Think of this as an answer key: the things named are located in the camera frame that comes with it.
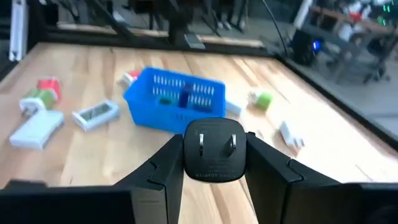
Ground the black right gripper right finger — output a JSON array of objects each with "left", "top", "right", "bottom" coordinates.
[{"left": 245, "top": 132, "right": 398, "bottom": 224}]

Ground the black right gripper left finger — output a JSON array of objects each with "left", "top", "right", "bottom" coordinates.
[{"left": 0, "top": 134, "right": 185, "bottom": 224}]

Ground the black and white plug adapter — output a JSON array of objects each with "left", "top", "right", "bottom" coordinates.
[{"left": 182, "top": 117, "right": 248, "bottom": 184}]

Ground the red and white plug charger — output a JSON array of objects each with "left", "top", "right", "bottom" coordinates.
[
  {"left": 117, "top": 70, "right": 142, "bottom": 90},
  {"left": 36, "top": 77, "right": 62, "bottom": 102}
]

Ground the white flat plug charger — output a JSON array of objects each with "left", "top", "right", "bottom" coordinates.
[{"left": 278, "top": 120, "right": 305, "bottom": 149}]

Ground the white LCD display unit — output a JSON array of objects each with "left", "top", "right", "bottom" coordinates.
[{"left": 71, "top": 99, "right": 121, "bottom": 131}]

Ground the white flat box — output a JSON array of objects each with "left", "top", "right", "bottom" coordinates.
[{"left": 8, "top": 109, "right": 65, "bottom": 150}]

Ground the blue plastic basket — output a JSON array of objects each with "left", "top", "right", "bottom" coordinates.
[{"left": 123, "top": 67, "right": 227, "bottom": 134}]

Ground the green and white plug charger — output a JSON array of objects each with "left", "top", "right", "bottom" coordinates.
[
  {"left": 19, "top": 88, "right": 55, "bottom": 116},
  {"left": 248, "top": 90, "right": 274, "bottom": 111}
]

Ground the small blue white charger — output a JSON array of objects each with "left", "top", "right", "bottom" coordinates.
[{"left": 225, "top": 100, "right": 243, "bottom": 116}]

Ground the black computer tower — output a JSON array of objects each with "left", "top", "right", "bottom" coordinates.
[{"left": 290, "top": 29, "right": 325, "bottom": 67}]

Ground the wooden background desk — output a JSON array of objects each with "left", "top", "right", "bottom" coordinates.
[{"left": 306, "top": 4, "right": 398, "bottom": 85}]

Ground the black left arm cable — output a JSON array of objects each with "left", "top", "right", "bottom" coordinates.
[{"left": 260, "top": 0, "right": 292, "bottom": 58}]

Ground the silver aluminium post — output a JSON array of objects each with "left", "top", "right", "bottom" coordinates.
[{"left": 8, "top": 0, "right": 29, "bottom": 62}]

